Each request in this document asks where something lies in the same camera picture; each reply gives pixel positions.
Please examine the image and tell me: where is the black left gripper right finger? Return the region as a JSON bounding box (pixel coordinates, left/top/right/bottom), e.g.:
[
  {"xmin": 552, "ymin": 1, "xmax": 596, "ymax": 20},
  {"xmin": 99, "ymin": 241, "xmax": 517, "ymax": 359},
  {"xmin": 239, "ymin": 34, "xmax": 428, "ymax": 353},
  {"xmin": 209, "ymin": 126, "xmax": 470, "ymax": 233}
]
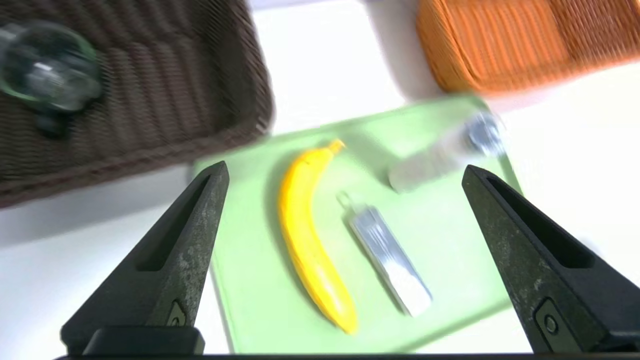
[{"xmin": 461, "ymin": 164, "xmax": 640, "ymax": 354}]

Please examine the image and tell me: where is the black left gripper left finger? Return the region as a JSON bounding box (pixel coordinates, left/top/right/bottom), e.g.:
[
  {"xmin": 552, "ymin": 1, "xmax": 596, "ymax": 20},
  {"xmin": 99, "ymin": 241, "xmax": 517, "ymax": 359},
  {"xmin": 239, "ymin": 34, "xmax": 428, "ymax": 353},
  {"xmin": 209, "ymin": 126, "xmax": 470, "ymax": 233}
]
[{"xmin": 59, "ymin": 160, "xmax": 230, "ymax": 357}]

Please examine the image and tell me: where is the grey transparent plastic case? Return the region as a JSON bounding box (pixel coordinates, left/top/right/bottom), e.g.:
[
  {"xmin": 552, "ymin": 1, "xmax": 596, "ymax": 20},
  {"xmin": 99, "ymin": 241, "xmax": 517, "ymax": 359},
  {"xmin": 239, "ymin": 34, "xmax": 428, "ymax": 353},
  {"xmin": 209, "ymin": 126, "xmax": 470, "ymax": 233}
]
[{"xmin": 336, "ymin": 191, "xmax": 433, "ymax": 318}]

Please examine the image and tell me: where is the white plastic bottle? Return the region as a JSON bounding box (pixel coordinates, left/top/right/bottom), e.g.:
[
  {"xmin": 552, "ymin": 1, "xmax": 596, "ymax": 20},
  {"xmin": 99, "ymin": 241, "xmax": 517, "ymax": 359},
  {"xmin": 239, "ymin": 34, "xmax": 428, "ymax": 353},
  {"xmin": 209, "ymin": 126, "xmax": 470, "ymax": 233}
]
[{"xmin": 387, "ymin": 112, "xmax": 507, "ymax": 194}]

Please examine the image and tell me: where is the glass cup with black holder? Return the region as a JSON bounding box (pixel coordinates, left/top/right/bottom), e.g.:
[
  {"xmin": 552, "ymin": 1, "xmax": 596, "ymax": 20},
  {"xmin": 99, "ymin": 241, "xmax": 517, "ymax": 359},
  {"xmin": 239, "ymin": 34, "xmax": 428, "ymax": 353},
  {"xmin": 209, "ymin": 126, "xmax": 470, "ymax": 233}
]
[{"xmin": 0, "ymin": 20, "xmax": 103, "ymax": 138}]

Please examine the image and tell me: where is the dark brown wicker basket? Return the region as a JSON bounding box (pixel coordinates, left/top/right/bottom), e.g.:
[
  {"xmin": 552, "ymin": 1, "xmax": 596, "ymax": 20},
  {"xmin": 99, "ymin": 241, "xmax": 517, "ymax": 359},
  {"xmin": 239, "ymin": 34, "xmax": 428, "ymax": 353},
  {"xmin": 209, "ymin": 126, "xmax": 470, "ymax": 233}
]
[{"xmin": 0, "ymin": 0, "xmax": 276, "ymax": 210}]

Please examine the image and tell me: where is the orange wicker basket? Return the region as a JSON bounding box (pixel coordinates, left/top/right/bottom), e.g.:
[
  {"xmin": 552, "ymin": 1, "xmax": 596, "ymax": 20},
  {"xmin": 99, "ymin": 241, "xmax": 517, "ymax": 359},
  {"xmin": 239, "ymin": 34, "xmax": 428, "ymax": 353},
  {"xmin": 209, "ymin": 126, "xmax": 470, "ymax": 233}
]
[{"xmin": 416, "ymin": 0, "xmax": 640, "ymax": 96}]

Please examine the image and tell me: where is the light green plastic tray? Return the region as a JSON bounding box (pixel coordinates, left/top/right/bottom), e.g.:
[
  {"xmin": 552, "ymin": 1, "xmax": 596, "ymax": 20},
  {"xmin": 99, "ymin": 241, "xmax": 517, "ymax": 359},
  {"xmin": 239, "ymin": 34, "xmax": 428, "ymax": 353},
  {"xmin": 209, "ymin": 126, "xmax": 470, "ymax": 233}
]
[{"xmin": 192, "ymin": 95, "xmax": 523, "ymax": 355}]

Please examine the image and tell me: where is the yellow banana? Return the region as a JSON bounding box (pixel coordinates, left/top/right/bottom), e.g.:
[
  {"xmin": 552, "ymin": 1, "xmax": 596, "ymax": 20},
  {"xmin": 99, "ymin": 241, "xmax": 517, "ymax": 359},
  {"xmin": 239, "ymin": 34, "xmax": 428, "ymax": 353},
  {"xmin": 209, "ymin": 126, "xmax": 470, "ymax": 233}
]
[{"xmin": 278, "ymin": 139, "xmax": 360, "ymax": 335}]

